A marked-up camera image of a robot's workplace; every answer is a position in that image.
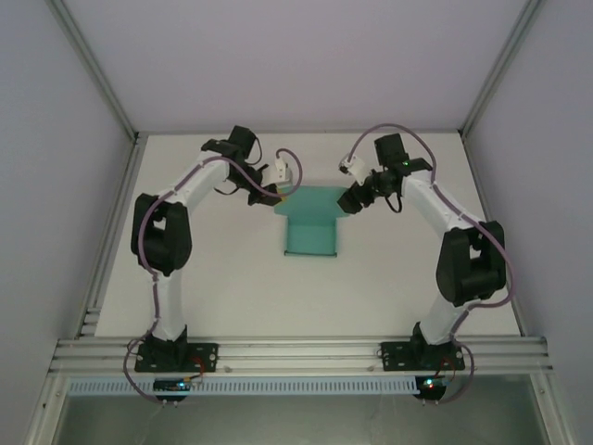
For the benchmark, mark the teal cloth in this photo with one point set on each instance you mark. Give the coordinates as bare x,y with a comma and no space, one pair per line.
310,227

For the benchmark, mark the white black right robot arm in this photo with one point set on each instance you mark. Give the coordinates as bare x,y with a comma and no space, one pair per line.
435,320

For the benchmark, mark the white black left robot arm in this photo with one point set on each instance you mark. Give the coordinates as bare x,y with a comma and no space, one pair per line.
173,320

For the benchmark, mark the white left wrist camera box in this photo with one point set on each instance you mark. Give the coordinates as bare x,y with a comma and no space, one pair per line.
280,174

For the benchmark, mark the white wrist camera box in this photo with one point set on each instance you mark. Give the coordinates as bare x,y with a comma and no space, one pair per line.
280,174
353,166

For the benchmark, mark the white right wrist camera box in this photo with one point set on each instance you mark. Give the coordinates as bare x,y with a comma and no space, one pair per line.
353,166

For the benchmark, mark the aluminium mounting rail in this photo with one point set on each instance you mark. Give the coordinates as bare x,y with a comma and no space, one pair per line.
296,354

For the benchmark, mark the aluminium side rail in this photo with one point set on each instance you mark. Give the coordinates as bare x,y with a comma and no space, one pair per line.
111,241

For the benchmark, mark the aluminium frame post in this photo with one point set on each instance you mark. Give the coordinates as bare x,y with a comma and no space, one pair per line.
92,65
502,65

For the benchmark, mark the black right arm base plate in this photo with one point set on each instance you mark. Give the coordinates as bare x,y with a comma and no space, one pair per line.
394,357

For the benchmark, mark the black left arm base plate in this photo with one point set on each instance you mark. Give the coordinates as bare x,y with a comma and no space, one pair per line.
204,357

